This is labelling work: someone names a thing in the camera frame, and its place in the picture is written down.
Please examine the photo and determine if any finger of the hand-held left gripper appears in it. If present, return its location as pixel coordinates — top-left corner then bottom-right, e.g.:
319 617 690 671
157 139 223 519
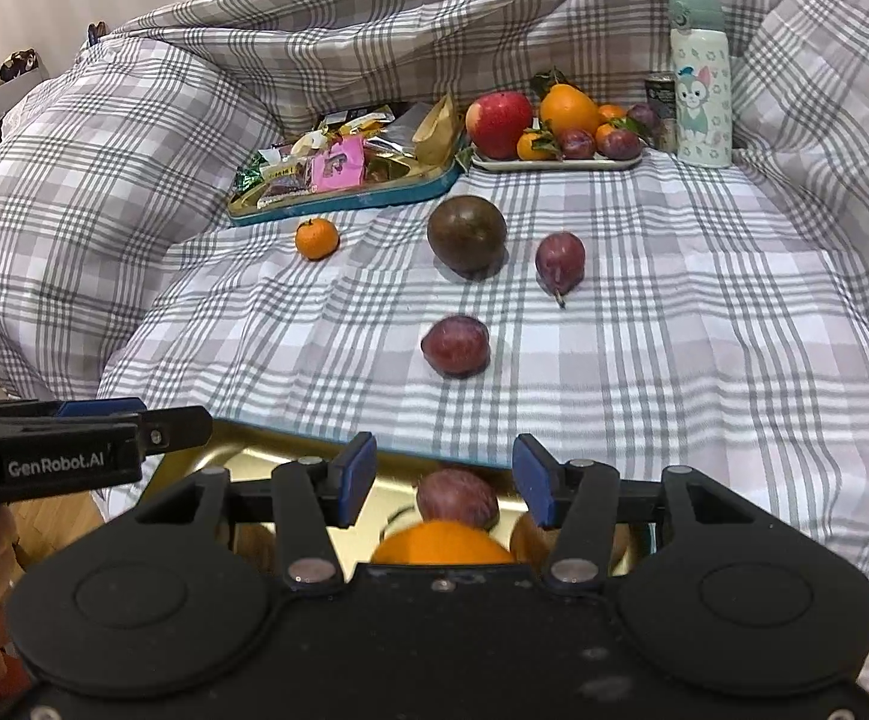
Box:
0 397 146 430
134 405 214 458

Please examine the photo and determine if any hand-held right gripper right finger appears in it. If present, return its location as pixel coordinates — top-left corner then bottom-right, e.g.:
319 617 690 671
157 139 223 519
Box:
511 433 772 590

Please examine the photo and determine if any small mandarin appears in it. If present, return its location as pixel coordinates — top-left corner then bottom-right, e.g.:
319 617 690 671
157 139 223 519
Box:
295 217 340 261

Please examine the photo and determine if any blue snack tin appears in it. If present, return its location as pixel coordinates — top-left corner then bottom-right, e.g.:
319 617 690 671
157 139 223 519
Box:
226 135 467 228

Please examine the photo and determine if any dark brown passion fruit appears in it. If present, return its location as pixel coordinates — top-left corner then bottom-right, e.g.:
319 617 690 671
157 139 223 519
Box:
427 195 509 276

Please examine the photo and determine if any tan paper packet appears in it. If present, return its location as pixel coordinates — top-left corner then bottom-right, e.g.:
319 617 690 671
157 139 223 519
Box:
413 94 460 166

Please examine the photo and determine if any green candy wrapper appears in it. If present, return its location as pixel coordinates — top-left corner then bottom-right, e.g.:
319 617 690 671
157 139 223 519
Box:
233 154 266 192

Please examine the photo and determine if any silver foil packet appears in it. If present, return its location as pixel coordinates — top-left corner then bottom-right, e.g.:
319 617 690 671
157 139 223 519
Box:
374 101 431 155

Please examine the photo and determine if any large orange with leaves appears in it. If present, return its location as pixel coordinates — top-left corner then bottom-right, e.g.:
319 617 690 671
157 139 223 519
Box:
531 67 602 137

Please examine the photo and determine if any brown kiwi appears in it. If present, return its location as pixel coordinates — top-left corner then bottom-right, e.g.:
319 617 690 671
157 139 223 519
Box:
508 512 631 569

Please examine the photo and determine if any mandarin with leaves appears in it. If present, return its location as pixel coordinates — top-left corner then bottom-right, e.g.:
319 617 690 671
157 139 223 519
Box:
517 127 559 162

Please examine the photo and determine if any dark drink can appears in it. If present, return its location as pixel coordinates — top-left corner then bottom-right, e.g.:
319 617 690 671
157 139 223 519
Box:
645 73 679 155

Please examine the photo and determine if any grey plaid blanket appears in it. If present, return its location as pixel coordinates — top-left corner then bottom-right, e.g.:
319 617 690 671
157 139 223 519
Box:
0 0 869 698

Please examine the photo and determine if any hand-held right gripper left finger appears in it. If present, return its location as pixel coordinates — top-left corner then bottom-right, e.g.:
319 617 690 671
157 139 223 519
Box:
134 431 377 590

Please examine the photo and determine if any gold tin tray blue rim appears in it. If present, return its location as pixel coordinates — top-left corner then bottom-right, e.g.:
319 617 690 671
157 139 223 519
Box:
138 418 661 575

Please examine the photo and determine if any pink snack packet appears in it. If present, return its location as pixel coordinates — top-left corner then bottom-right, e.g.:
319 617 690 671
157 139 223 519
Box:
310 136 368 192

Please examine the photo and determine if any white cartoon thermos bottle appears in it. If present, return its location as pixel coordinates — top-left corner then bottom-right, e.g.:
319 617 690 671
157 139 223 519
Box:
667 0 734 168

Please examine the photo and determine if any red apple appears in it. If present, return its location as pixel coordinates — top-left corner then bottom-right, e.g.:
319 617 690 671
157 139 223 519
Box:
466 91 535 161

